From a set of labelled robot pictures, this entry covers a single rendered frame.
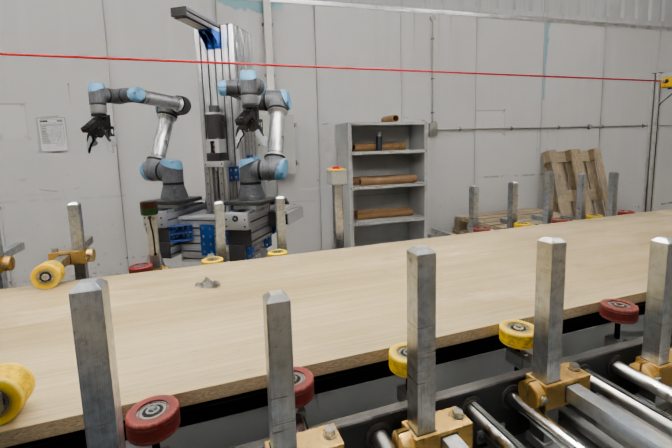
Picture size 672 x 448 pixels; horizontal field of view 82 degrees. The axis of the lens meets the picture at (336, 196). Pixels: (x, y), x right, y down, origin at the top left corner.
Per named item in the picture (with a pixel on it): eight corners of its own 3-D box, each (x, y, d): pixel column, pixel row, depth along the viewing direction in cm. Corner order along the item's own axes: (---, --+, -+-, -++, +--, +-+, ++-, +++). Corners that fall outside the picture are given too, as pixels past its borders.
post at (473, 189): (467, 275, 205) (469, 184, 199) (473, 274, 206) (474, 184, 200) (471, 277, 202) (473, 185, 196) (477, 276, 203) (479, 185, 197)
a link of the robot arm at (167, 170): (173, 183, 221) (171, 159, 219) (155, 182, 225) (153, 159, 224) (188, 181, 232) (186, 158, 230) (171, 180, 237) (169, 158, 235)
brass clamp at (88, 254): (54, 263, 143) (53, 250, 143) (96, 259, 148) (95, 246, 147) (48, 268, 138) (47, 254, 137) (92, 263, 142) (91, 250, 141)
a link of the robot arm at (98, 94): (109, 83, 199) (94, 81, 191) (111, 105, 200) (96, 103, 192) (98, 84, 202) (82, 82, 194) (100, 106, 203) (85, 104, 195)
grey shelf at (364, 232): (339, 260, 451) (335, 125, 432) (409, 252, 476) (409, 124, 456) (351, 271, 409) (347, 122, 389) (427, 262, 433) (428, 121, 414)
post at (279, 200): (279, 303, 172) (274, 195, 166) (287, 301, 174) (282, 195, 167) (281, 306, 169) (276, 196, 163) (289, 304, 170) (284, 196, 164)
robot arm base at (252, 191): (245, 197, 227) (244, 180, 225) (269, 197, 223) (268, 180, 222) (232, 200, 212) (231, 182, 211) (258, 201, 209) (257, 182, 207)
